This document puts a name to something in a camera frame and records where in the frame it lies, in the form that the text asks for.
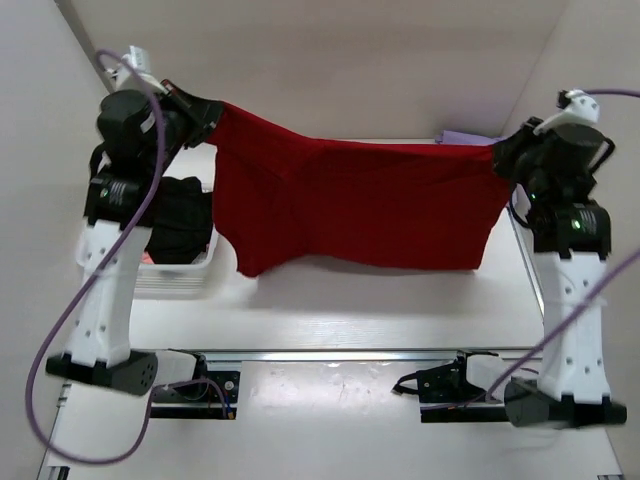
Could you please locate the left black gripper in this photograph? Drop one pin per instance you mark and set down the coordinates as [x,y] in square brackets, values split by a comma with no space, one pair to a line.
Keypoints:
[210,110]

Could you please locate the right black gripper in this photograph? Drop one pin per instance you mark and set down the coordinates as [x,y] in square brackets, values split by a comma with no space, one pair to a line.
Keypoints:
[501,151]

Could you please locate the red t shirt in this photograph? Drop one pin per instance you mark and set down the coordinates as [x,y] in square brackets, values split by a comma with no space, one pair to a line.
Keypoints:
[279,195]

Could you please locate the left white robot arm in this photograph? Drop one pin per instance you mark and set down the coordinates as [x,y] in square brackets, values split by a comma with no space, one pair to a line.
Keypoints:
[141,135]

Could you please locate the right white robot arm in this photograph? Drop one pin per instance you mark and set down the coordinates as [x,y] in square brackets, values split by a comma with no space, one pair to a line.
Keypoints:
[561,383]

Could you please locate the folded lavender t shirt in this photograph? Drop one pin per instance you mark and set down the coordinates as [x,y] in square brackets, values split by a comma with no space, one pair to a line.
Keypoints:
[450,137]

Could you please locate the black t shirt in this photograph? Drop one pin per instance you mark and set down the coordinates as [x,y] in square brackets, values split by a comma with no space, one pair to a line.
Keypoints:
[183,222]

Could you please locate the pink t shirt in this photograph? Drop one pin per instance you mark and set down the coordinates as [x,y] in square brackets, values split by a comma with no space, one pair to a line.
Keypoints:
[147,259]

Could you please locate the white plastic laundry basket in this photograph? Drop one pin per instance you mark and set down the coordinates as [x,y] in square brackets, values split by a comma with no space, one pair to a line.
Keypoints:
[185,270]

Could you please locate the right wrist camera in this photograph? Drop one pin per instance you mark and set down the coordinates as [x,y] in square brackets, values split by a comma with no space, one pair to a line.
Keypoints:
[574,107]

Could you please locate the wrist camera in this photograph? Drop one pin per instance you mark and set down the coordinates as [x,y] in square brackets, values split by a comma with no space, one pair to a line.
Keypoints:
[574,107]
[133,70]

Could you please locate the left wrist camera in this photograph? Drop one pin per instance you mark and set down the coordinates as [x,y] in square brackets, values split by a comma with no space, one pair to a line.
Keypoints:
[133,70]

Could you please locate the aluminium rail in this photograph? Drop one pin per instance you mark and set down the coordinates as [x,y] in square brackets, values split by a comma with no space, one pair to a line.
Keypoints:
[323,356]

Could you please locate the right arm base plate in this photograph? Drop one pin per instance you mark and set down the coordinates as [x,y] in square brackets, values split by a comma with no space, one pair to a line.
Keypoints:
[446,397]

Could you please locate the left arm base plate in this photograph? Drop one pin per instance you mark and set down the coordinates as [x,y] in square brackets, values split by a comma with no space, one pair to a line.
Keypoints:
[202,401]

